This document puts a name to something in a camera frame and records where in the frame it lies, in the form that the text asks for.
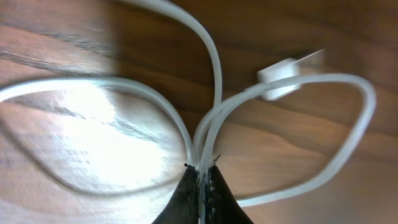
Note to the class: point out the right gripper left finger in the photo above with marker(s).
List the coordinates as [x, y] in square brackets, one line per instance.
[182, 207]

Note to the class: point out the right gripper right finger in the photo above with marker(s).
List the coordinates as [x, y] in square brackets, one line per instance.
[220, 204]

